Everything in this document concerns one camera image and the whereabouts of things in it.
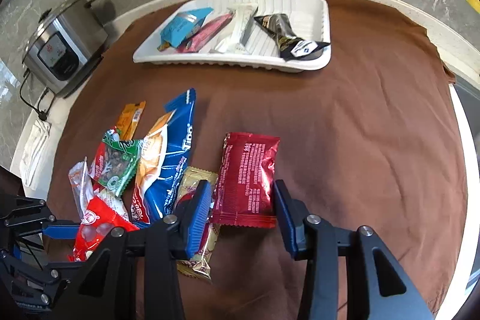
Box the red candy bag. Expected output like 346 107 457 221
68 188 138 262

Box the gold red snack packet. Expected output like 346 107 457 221
175 166 220 282

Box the blue roll cake packet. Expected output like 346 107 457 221
130 88 196 224

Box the dark red foil packet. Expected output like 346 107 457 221
211 132 280 229

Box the green snack packet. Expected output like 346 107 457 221
89 129 143 197

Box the black snack packet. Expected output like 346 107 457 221
254 13 330 61

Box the pink snack bar wrapper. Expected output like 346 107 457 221
176 11 235 54

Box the white snack packet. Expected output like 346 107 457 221
210 3 258 55

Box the light blue snack packet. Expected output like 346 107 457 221
157 7 213 51

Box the folded white cloth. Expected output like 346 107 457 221
19 119 51 196

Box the brown cloth mat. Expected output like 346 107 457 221
47 0 467 312

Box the orange snack stick packet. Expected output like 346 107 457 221
114 101 146 140

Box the stainless steel rice cooker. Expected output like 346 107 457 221
22 0 108 97

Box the white plastic tray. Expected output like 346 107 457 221
133 0 332 72

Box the black power cable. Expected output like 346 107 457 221
18 68 57 122

